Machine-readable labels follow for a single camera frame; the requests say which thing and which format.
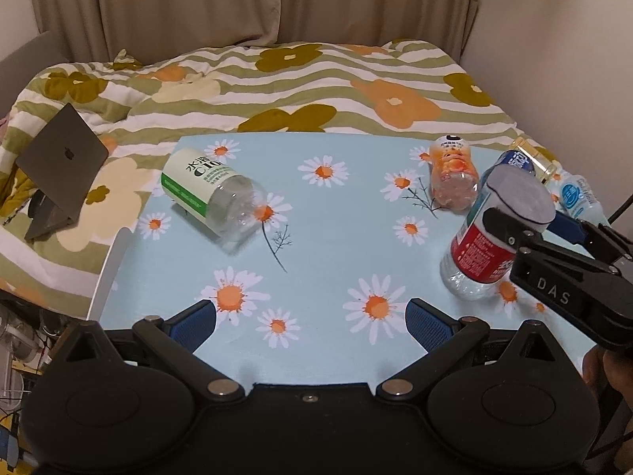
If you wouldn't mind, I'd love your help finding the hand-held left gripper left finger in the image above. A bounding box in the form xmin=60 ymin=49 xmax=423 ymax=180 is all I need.
xmin=49 ymin=301 xmax=245 ymax=404

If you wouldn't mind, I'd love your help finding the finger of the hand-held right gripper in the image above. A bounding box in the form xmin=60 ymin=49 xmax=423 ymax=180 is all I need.
xmin=551 ymin=212 xmax=633 ymax=263
xmin=482 ymin=207 xmax=621 ymax=278

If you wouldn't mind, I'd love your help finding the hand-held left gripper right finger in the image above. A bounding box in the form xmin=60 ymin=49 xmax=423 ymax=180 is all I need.
xmin=378 ymin=298 xmax=577 ymax=404

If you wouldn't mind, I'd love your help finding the red label plastic bottle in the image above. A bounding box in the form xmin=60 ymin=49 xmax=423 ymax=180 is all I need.
xmin=440 ymin=164 xmax=557 ymax=300

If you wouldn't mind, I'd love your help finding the person's right hand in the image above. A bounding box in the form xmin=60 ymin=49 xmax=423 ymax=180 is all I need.
xmin=582 ymin=342 xmax=633 ymax=456

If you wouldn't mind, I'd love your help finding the small light blue label bottle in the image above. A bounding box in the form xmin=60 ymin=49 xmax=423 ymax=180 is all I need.
xmin=556 ymin=174 xmax=609 ymax=226

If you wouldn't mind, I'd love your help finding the orange label plastic bottle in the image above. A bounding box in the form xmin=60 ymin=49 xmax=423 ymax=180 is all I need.
xmin=428 ymin=135 xmax=481 ymax=211

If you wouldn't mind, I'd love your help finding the white table side panel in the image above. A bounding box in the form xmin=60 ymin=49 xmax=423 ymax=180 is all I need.
xmin=88 ymin=228 xmax=133 ymax=320

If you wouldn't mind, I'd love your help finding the daisy print tablecloth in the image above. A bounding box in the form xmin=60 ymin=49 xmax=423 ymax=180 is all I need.
xmin=99 ymin=133 xmax=633 ymax=387

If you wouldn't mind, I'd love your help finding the green label plastic bottle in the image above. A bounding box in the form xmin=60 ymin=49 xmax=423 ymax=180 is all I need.
xmin=161 ymin=147 xmax=270 ymax=253

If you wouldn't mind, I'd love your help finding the pile of household clutter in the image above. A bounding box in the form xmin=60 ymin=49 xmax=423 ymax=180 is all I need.
xmin=0 ymin=302 xmax=57 ymax=475

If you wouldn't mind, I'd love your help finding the grey laptop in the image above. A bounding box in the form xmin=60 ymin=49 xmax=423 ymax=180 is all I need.
xmin=15 ymin=104 xmax=110 ymax=243

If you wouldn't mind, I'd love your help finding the floral striped blanket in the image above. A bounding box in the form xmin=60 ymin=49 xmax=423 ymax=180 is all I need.
xmin=0 ymin=42 xmax=565 ymax=317

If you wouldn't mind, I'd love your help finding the grey headboard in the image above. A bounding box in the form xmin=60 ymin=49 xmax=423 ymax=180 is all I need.
xmin=0 ymin=32 xmax=70 ymax=110

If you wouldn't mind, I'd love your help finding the beige curtain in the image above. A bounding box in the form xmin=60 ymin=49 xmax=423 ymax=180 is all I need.
xmin=27 ymin=0 xmax=480 ymax=67

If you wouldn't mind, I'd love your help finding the black cable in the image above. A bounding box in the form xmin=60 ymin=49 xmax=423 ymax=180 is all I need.
xmin=607 ymin=197 xmax=633 ymax=226

